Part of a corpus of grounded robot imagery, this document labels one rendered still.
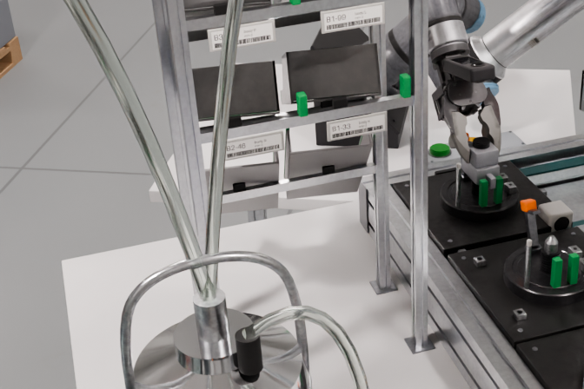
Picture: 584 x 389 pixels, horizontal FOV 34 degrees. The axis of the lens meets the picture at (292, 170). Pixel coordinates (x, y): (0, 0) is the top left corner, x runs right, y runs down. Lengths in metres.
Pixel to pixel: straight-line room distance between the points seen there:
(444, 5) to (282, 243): 0.54
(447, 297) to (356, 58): 0.42
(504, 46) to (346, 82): 0.79
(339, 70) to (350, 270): 0.52
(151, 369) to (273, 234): 1.18
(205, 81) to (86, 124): 3.16
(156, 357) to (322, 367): 0.85
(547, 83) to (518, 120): 0.22
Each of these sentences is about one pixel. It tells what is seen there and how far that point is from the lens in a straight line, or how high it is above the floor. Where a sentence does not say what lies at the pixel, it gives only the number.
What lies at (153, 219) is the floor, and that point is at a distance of 3.68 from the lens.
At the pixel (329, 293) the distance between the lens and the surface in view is 1.73.
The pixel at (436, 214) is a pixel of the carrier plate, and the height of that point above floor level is 0.97.
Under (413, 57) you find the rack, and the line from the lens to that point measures 1.35.
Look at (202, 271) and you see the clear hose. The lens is 0.69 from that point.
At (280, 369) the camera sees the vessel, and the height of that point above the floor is 1.42.
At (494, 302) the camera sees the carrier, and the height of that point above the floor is 0.97.
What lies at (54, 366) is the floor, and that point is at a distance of 3.07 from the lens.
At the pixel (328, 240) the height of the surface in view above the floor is 0.86.
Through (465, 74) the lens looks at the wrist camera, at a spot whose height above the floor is 1.21.
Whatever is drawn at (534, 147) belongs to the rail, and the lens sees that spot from 1.99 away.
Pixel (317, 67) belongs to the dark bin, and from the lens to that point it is 1.38.
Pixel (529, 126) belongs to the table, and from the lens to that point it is 2.30.
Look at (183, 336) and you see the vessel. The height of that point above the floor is 1.44.
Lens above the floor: 1.89
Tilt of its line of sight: 29 degrees down
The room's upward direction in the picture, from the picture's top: 4 degrees counter-clockwise
